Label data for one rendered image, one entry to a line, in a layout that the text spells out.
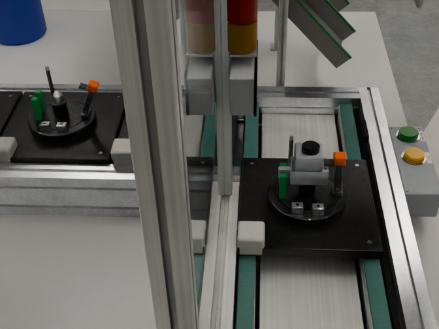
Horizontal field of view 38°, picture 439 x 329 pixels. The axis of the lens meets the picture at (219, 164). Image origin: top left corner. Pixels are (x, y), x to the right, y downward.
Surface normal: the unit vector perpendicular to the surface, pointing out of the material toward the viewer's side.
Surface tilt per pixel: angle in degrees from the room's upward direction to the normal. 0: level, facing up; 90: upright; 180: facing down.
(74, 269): 0
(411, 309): 0
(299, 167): 90
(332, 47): 90
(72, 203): 90
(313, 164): 90
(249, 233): 0
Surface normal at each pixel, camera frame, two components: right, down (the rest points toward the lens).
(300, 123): -0.03, -0.77
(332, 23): -0.23, 0.62
